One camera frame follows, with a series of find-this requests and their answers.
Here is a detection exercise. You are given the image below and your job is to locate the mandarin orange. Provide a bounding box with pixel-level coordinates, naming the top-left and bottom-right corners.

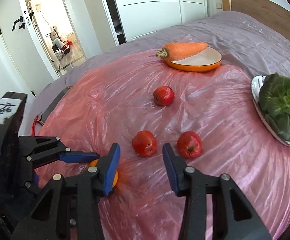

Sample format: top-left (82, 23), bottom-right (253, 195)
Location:
top-left (86, 159), bottom-right (118, 187)

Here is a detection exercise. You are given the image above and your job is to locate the red apple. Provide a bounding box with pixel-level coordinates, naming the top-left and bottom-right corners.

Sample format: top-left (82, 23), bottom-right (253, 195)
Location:
top-left (176, 131), bottom-right (202, 158)
top-left (153, 86), bottom-right (175, 107)
top-left (131, 130), bottom-right (157, 158)

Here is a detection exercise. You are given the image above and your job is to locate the pink plastic sheet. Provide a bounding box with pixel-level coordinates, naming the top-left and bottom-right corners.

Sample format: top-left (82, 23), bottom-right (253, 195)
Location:
top-left (40, 49), bottom-right (290, 239)

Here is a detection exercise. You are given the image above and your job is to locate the dark flat phone on bed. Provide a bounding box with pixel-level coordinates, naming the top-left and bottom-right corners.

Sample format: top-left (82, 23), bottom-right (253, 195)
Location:
top-left (42, 86), bottom-right (72, 119)

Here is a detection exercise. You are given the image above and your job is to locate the orange oval dish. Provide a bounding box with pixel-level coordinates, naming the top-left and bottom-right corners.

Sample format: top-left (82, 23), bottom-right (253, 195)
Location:
top-left (165, 47), bottom-right (223, 73)

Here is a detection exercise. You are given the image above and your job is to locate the carrot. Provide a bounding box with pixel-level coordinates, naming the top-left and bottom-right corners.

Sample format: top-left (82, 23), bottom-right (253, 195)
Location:
top-left (155, 42), bottom-right (208, 61)

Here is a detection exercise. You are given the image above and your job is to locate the green leafy bok choy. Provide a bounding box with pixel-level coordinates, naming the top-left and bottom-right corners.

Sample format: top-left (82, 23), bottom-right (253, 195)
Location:
top-left (259, 73), bottom-right (290, 141)

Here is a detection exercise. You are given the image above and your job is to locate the white patterned plate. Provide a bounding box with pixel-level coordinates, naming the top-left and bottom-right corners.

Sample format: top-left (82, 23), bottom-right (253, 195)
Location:
top-left (250, 73), bottom-right (290, 147)

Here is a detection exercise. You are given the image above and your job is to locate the purple bed cover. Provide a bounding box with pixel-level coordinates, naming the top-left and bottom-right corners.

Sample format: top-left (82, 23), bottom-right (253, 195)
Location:
top-left (20, 11), bottom-right (290, 135)

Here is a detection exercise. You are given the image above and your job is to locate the white sliding wardrobe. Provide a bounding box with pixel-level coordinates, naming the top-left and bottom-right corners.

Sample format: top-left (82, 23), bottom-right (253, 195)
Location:
top-left (102, 0), bottom-right (207, 45)

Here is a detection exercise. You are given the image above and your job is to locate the wooden headboard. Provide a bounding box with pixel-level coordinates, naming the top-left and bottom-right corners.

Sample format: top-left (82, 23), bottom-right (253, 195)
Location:
top-left (222, 0), bottom-right (290, 40)

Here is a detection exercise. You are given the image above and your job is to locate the red coiled cord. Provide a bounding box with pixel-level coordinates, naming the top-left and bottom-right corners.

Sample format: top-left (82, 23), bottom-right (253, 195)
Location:
top-left (31, 112), bottom-right (45, 137)

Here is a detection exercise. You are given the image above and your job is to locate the white door with black handle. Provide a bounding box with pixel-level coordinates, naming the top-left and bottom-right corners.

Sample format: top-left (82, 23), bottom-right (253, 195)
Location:
top-left (0, 0), bottom-right (59, 97)

